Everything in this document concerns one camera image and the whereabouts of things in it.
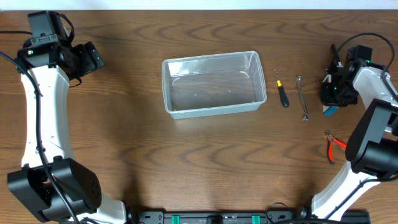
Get blue white cardboard box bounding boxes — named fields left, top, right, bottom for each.
left=323, top=105, right=339, bottom=116

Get silver combination wrench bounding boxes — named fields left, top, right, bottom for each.
left=296, top=75, right=308, bottom=121

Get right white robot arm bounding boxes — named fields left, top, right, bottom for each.
left=308, top=67, right=397, bottom=221

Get black yellow screwdriver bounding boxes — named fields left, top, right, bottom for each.
left=274, top=69, right=289, bottom=108

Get clear plastic container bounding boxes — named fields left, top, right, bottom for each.
left=162, top=51, right=267, bottom=119

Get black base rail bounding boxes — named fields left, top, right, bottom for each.
left=136, top=210, right=371, bottom=224

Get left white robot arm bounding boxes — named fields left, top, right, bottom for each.
left=7, top=42, right=129, bottom=223

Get small claw hammer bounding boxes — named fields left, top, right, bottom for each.
left=331, top=44, right=343, bottom=67

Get red handled pliers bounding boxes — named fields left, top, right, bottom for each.
left=325, top=130, right=346, bottom=165

